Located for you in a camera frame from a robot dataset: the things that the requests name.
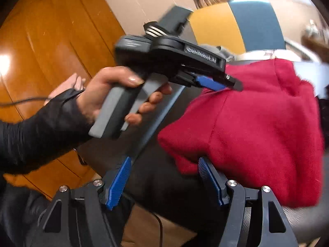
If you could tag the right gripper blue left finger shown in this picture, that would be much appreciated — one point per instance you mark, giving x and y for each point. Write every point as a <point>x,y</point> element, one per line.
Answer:
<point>114,183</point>

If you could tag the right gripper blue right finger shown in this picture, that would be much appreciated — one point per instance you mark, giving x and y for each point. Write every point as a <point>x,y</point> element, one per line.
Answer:
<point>215,181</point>

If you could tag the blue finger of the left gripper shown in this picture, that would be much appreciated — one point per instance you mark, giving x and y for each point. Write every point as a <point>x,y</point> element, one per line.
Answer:
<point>209,83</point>

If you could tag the red knit sweater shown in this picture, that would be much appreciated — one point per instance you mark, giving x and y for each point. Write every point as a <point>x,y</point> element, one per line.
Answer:
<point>267,134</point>

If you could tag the person left forearm black sleeve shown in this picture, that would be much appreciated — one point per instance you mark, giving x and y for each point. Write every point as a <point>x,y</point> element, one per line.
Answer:
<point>54,130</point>

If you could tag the person left hand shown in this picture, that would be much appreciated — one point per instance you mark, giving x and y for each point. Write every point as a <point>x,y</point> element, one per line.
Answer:
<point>91,100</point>

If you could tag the grey garment on chair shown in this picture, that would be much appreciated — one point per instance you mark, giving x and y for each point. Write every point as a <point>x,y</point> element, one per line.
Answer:
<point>218,51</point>

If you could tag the grey yellow blue armchair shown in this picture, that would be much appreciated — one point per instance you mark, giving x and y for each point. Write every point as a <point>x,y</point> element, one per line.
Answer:
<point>254,30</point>

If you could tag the white printed cushion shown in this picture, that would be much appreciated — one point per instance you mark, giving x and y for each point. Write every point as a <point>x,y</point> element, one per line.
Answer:
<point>313,71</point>

